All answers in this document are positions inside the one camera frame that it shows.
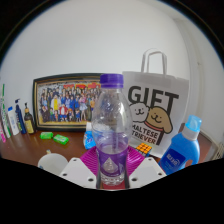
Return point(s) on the white blue-capped lotion bottle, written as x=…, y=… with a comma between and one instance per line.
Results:
x=13, y=123

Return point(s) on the white blue paper cup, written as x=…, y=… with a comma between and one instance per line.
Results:
x=51, y=163

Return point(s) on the white radiator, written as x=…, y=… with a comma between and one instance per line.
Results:
x=219, y=150

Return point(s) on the dark blue pump bottle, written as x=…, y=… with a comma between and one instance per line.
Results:
x=20, y=120

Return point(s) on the blue detergent bottle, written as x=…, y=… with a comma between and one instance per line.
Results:
x=180, y=150

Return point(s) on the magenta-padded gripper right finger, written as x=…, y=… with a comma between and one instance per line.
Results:
x=147, y=171

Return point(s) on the round red coaster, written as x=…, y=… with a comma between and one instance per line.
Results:
x=115, y=187

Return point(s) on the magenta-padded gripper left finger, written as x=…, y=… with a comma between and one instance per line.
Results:
x=78, y=171

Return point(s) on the blue tissue pack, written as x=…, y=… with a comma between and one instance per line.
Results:
x=88, y=138

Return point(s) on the framed group picture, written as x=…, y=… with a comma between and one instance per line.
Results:
x=63, y=103

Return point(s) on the white paper gift bag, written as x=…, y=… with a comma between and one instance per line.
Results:
x=156, y=103

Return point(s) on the clear purple-capped water bottle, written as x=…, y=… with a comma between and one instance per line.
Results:
x=111, y=133

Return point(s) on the dark yellow-labelled pump bottle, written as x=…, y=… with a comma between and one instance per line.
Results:
x=29, y=123

